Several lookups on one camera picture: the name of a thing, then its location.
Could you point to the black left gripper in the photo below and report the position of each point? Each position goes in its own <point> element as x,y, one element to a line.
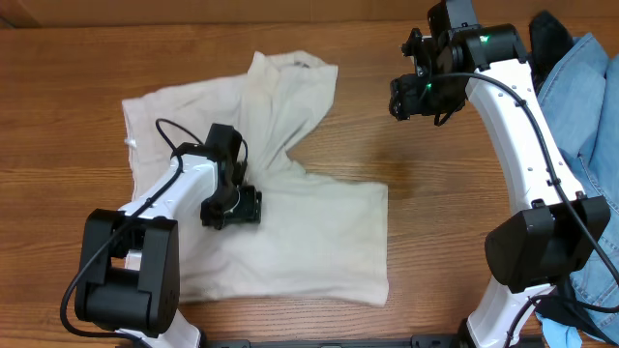
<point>250,212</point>

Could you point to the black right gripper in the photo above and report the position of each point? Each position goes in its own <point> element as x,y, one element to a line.
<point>405,101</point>

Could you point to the beige shorts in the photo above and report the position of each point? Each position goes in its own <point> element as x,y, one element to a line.
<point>318,236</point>

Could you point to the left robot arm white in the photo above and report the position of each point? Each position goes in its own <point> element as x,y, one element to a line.
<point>128,282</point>

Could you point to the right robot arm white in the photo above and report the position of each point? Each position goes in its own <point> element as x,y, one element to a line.
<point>554,226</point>

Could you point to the blue denim jeans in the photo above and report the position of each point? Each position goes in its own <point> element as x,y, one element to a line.
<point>579,99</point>

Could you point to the black garment near base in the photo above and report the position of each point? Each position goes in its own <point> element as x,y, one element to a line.
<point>572,315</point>

